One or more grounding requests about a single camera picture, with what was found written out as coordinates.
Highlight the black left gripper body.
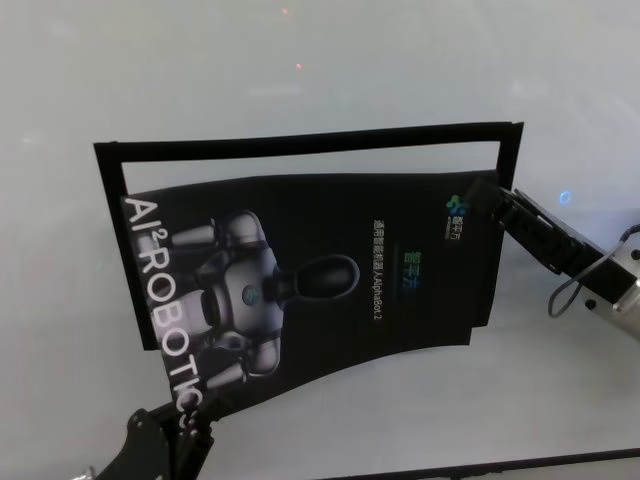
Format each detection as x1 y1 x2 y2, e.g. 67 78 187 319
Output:
92 404 216 480

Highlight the black robot print poster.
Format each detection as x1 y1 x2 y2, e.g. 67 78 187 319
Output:
121 169 502 426

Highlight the black metal frame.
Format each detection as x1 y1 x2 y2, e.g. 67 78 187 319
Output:
92 120 525 164

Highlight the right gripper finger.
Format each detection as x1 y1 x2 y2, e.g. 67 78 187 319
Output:
462 174 514 217

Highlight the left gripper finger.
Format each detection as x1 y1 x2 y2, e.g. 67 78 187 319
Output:
184 392 231 444

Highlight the black table frame post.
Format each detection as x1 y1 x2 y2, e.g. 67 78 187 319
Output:
492 121 525 190

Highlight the thin grey camera cable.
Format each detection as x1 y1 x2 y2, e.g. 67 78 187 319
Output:
547 249 616 320

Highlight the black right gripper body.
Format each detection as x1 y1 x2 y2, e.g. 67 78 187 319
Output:
492 187 640 304

